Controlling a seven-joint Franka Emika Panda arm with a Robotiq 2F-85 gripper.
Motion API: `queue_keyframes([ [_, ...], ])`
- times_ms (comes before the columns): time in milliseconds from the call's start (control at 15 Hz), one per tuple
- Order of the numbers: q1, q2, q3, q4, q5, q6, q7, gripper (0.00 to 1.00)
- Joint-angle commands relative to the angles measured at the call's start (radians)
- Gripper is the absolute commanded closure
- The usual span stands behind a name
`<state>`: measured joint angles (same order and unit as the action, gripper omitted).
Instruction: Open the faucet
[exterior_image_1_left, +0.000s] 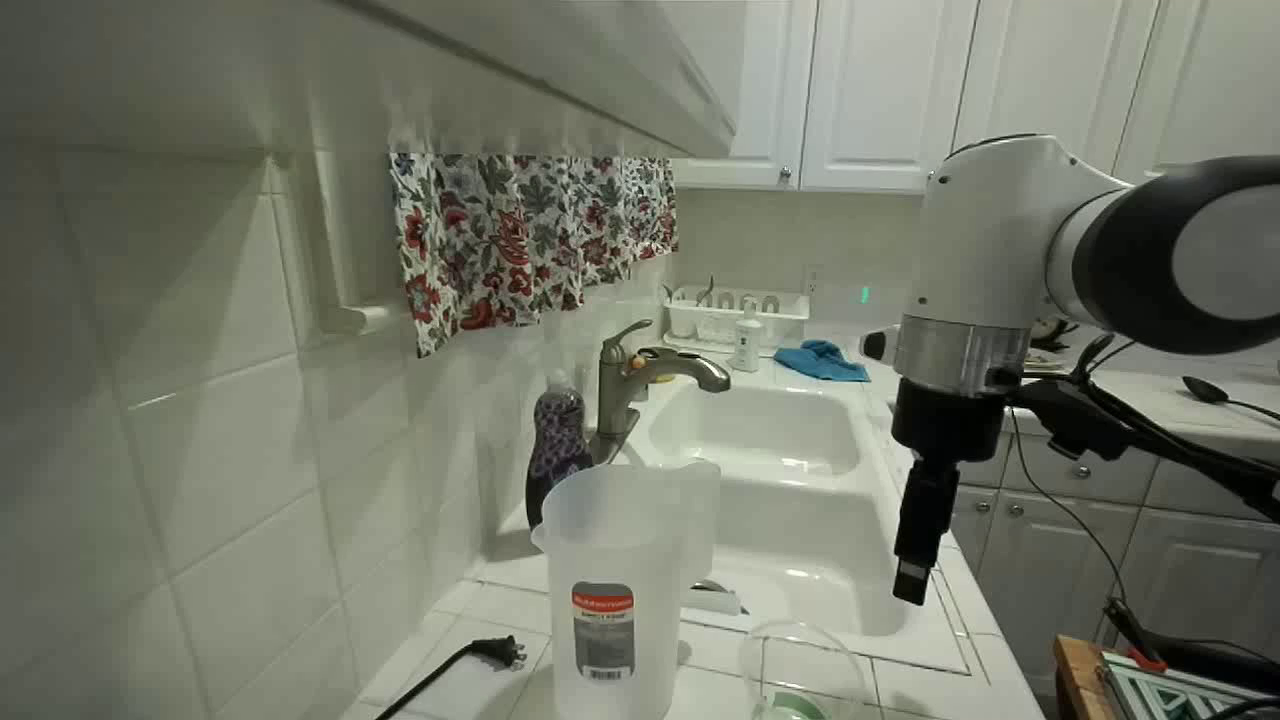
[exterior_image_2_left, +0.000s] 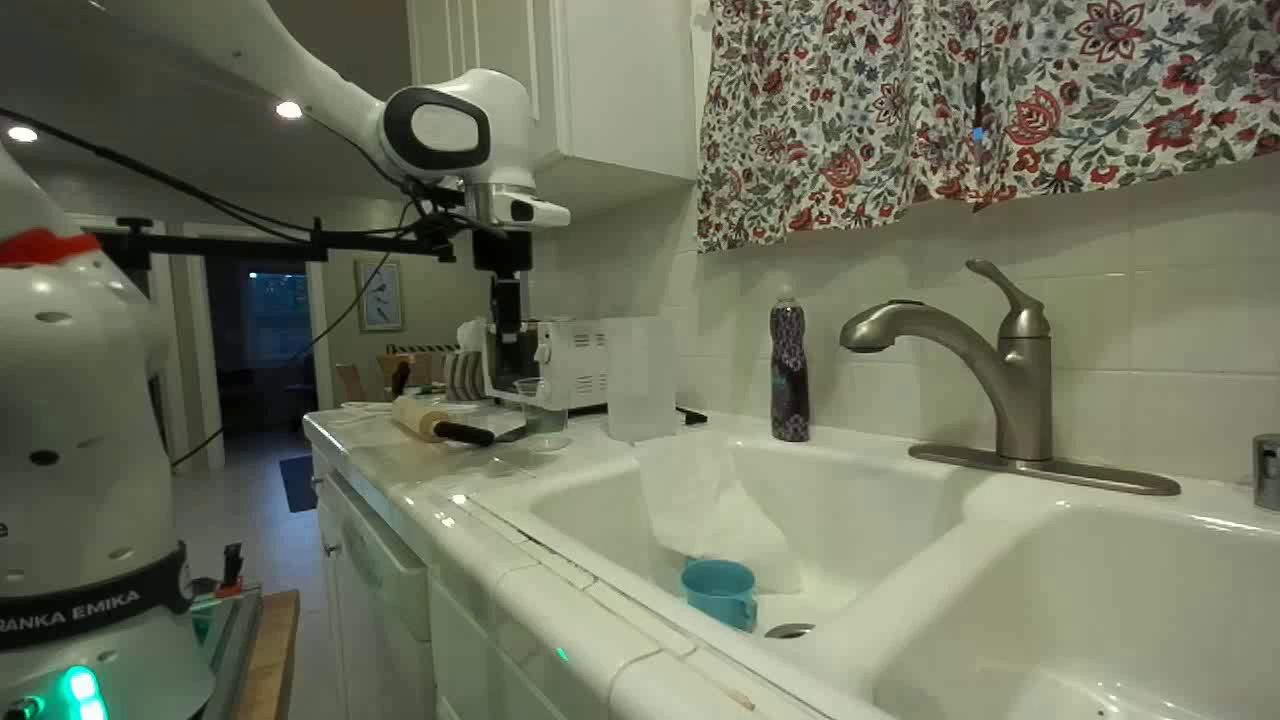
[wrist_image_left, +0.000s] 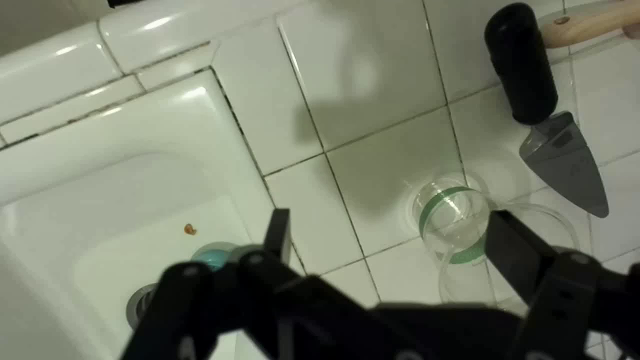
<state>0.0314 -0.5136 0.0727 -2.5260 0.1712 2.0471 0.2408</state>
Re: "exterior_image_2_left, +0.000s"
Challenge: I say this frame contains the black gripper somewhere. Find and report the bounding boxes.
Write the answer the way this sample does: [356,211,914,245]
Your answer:
[468,225,539,391]

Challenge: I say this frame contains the brushed nickel faucet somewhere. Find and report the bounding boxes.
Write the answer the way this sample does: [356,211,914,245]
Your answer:
[838,292,1185,499]

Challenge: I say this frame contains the white coffee maker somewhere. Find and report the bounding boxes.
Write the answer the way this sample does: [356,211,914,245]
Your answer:
[451,317,613,410]

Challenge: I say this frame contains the brown wooden rack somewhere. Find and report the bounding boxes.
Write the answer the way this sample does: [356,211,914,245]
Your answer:
[376,340,465,400]

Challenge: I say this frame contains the clear plastic pitcher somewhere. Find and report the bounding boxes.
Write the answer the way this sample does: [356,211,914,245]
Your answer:
[600,311,684,445]

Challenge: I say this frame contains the white plastic bag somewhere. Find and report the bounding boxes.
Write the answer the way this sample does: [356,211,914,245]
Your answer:
[633,433,803,598]

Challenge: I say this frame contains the blue rug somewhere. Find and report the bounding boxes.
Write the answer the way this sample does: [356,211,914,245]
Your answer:
[278,452,320,514]

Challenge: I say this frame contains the white base cabinet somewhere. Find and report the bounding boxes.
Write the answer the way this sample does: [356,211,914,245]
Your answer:
[309,445,571,720]

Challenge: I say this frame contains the dark purple soap bottle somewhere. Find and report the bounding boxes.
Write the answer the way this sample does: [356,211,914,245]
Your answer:
[767,284,818,445]

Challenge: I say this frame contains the blue cup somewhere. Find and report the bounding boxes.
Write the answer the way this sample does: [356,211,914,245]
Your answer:
[682,557,760,637]

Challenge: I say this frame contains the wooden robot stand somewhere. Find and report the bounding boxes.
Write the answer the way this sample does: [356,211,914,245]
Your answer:
[231,587,305,720]

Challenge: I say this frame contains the white double sink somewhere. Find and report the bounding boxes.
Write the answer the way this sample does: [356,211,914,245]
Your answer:
[451,428,1280,720]

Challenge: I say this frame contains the floral curtain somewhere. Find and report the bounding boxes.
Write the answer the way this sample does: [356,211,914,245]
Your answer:
[691,0,1280,254]

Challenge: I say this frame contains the chrome sink fitting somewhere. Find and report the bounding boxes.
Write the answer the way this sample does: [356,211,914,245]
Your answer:
[1251,428,1280,512]

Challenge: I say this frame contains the wooden brush with black handle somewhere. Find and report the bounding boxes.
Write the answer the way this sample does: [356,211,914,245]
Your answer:
[388,391,531,452]

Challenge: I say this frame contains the framed wall picture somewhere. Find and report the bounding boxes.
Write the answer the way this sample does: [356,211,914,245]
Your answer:
[352,254,407,337]

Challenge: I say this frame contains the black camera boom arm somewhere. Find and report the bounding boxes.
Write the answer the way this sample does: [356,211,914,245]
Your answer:
[92,211,465,266]

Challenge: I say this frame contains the white wall cabinet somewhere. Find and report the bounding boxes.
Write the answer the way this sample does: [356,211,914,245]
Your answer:
[406,0,718,183]

